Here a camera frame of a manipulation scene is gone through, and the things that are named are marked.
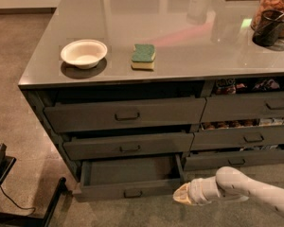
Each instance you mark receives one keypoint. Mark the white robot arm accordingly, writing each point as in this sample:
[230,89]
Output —
[230,184]

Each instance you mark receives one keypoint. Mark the white paper bowl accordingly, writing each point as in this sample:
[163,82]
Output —
[84,54]

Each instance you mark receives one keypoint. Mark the grey drawer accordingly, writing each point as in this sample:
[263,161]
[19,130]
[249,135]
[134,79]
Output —
[243,106]
[237,138]
[234,159]
[132,180]
[129,145]
[112,115]

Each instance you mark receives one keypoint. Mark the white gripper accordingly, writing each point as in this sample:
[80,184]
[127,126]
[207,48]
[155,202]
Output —
[198,190]

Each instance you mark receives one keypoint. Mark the snack packets in drawer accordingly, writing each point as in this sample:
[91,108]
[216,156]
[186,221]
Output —
[244,86]

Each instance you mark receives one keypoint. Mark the grey kitchen island cabinet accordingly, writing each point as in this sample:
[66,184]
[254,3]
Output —
[132,86]

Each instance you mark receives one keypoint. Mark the black mesh cup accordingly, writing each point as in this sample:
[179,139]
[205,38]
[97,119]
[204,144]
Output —
[268,29]

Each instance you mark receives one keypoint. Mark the green and yellow sponge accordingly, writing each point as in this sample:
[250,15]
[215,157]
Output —
[143,56]

